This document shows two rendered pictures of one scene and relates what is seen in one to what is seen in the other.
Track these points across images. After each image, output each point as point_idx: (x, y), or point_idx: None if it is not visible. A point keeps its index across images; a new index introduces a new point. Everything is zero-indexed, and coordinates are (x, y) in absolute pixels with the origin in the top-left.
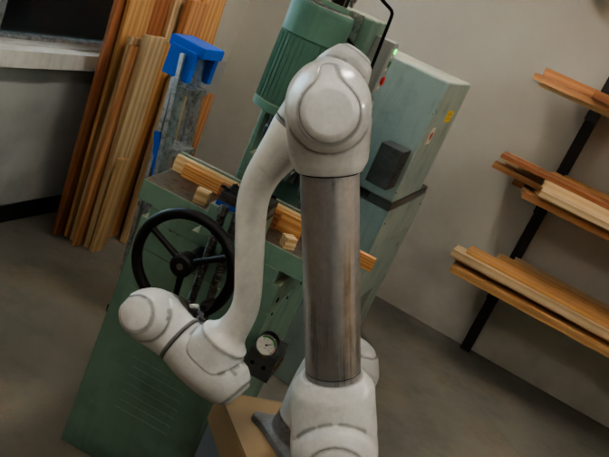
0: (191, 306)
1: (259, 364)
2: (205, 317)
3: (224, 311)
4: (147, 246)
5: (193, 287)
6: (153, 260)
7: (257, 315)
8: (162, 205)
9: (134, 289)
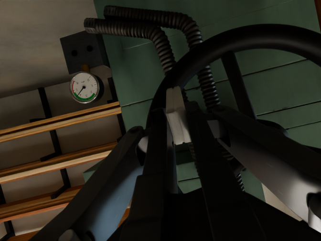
0: (182, 138)
1: (81, 53)
2: (165, 68)
3: (163, 71)
4: (302, 67)
5: (213, 96)
6: (282, 57)
7: (128, 98)
8: (314, 130)
9: (283, 0)
